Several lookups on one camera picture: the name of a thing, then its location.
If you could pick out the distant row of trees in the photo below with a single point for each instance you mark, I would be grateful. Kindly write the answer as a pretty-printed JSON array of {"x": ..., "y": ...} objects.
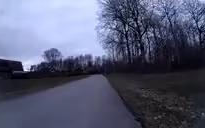
[{"x": 80, "y": 63}]

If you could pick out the grey asphalt road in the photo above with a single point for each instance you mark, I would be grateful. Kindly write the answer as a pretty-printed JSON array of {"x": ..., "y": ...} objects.
[{"x": 76, "y": 106}]

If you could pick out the bare round tree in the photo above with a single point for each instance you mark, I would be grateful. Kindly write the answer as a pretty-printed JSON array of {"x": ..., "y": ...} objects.
[{"x": 52, "y": 56}]

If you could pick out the bare trees wood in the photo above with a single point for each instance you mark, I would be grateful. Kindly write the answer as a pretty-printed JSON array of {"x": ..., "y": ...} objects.
[{"x": 156, "y": 36}]

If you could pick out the dark grass verge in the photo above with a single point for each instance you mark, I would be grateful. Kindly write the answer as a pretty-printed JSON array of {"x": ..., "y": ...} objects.
[
  {"x": 26, "y": 85},
  {"x": 166, "y": 96}
]

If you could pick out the dark low building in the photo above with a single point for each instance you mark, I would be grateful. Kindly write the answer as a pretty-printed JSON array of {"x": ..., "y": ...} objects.
[{"x": 3, "y": 66}]

